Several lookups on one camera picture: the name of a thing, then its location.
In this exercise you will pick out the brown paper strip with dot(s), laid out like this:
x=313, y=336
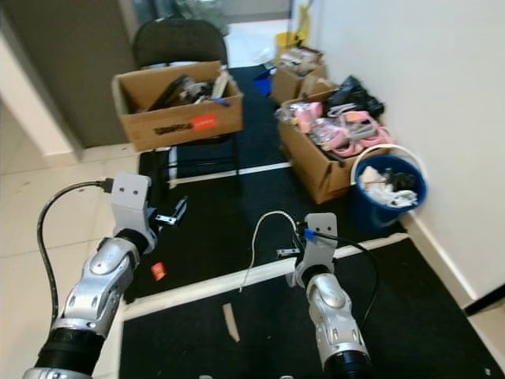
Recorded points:
x=231, y=322

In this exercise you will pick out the small red scrap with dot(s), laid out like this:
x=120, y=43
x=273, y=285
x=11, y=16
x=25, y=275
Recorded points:
x=158, y=272

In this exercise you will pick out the heap of pink items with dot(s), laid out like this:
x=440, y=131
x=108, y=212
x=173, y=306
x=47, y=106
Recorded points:
x=355, y=138

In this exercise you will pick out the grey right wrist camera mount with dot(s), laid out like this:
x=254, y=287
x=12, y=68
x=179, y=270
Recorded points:
x=319, y=241

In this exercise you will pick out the black plastic bag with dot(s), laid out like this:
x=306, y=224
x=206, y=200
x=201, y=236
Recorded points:
x=353, y=95

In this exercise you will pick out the black folding chair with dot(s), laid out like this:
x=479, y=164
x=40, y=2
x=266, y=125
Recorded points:
x=180, y=41

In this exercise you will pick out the yellow plastic object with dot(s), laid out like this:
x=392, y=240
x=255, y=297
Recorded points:
x=290, y=39

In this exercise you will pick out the black floor mat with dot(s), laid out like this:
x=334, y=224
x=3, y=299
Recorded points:
x=402, y=332

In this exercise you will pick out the small open cardboard box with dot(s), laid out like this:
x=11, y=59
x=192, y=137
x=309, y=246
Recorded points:
x=288, y=85

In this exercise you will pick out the small blue object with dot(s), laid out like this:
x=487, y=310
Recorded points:
x=266, y=83

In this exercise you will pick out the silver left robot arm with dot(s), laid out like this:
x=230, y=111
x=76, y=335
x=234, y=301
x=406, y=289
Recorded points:
x=95, y=296

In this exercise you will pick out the blue plastic rubbish bucket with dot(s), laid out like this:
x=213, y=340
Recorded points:
x=375, y=215

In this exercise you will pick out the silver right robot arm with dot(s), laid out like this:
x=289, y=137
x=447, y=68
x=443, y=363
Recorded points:
x=335, y=316

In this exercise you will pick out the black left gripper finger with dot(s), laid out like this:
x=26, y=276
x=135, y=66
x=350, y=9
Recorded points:
x=182, y=210

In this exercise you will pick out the cardboard box with red label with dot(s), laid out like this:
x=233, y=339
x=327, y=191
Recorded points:
x=166, y=126

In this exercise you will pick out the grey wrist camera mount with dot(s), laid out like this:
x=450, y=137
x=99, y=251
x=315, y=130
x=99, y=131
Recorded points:
x=130, y=197
x=319, y=241

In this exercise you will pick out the large open cardboard box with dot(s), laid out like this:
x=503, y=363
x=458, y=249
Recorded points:
x=316, y=174

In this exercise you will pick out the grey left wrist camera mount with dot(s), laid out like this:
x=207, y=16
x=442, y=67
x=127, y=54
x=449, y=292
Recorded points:
x=130, y=197

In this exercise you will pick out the white crumpled paper trash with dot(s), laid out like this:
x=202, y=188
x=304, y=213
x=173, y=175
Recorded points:
x=371, y=178

